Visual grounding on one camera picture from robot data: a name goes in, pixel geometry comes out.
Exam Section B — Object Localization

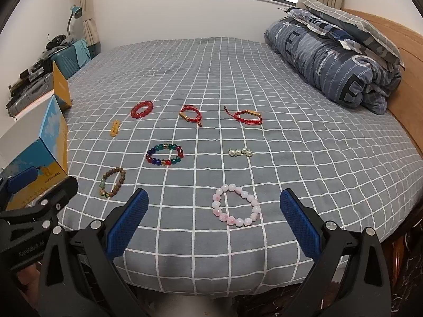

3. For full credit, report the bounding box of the red cord bracelet gold tube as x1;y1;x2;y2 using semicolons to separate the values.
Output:
178;105;202;127

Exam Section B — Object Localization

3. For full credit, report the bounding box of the grey checked bed sheet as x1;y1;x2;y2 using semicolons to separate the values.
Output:
62;37;422;296

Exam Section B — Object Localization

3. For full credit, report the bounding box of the yellow box lid flap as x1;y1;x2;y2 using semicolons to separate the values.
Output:
52;61;72;111

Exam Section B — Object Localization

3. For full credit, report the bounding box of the blue yellow storage box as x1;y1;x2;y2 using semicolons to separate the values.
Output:
1;96;67;210

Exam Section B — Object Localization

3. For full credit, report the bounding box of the red bead bracelet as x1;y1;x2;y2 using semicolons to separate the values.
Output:
130;99;155;120

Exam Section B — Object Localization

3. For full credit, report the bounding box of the multicolour glass bead bracelet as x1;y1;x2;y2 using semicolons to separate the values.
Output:
145;142;184;167

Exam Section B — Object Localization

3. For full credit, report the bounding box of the pink bead bracelet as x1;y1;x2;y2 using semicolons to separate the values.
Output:
211;183;262;228

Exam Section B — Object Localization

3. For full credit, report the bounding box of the beige left curtain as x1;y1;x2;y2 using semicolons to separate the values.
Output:
77;0;100;46

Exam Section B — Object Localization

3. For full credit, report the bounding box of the teal desk lamp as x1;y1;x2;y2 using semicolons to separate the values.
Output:
67;5;82;36

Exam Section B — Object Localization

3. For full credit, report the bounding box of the teal suitcase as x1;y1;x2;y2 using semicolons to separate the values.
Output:
52;39;91;80

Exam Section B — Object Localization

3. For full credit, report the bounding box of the pearl earrings cluster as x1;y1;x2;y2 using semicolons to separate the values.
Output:
228;147;253;157

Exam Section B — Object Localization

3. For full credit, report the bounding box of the grey checked pillow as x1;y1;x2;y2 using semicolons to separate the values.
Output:
287;0;405;67

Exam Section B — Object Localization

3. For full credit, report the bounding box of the dark clothes pile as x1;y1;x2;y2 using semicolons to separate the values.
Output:
46;34;75;51

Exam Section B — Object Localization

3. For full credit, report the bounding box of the brown wooden bead bracelet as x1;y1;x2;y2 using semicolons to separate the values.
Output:
99;166;127;199

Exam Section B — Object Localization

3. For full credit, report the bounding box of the folded blue patterned duvet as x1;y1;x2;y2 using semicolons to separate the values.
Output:
265;16;402;115

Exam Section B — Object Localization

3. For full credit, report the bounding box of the person's left hand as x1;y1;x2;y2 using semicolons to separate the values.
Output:
16;264;40;308

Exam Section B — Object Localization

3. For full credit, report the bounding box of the wooden headboard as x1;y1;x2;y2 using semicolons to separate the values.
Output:
345;9;423;152

